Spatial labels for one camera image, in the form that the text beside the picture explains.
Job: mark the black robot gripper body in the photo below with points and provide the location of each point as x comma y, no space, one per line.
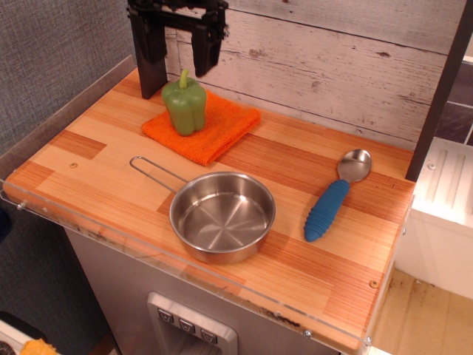
184,15

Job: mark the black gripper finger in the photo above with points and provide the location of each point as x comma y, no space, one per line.
206,42
149,37

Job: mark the green toy capsicum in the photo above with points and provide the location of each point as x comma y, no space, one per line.
185,101

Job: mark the orange folded cloth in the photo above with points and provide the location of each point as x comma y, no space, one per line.
226,123

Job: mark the small steel saucepan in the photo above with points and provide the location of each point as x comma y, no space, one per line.
220,217

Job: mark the clear acrylic left guard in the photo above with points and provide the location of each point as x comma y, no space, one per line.
46,131

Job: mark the clear acrylic guard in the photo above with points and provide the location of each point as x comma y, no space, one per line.
311,326
46,131

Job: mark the clear acrylic front guard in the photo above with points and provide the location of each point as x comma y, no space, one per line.
311,326

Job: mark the grey cabinet with dispenser panel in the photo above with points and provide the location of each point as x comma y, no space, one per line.
152,311

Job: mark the white toy sink unit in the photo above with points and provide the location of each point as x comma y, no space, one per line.
436,244

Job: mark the yellow object bottom left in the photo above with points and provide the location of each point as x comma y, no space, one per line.
37,347

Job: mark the dark left frame post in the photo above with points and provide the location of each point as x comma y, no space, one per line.
152,76

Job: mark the dark frame post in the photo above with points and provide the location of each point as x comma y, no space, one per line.
152,76
446,82

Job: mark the spoon with blue handle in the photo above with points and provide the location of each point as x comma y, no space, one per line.
353,167

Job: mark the dark right frame post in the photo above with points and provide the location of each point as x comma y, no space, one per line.
446,82

